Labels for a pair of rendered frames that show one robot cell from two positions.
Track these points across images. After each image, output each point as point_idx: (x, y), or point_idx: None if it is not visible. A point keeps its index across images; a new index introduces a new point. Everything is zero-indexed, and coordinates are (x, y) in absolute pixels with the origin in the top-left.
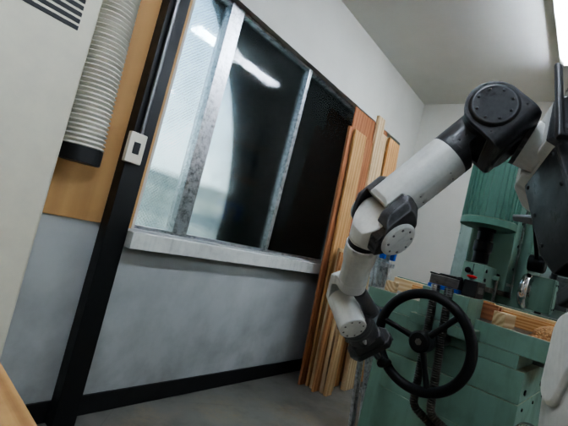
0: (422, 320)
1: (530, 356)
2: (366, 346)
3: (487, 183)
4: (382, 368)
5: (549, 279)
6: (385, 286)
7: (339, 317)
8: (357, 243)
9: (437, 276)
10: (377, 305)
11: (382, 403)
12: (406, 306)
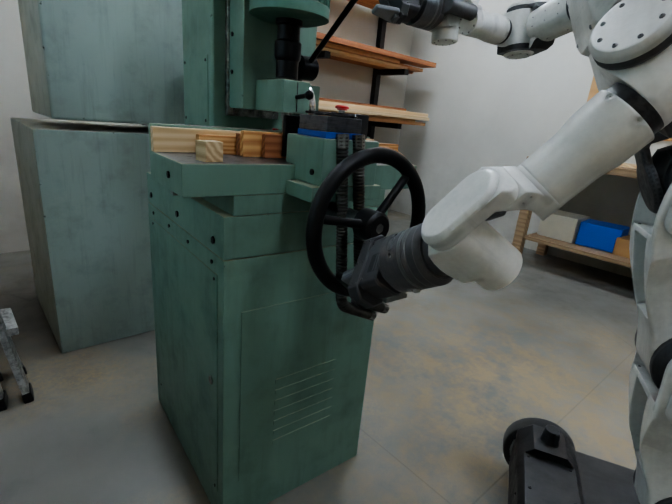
0: None
1: (393, 186)
2: None
3: None
4: (243, 288)
5: (315, 86)
6: (207, 154)
7: (506, 265)
8: (671, 119)
9: (336, 120)
10: (208, 196)
11: (254, 330)
12: (260, 179)
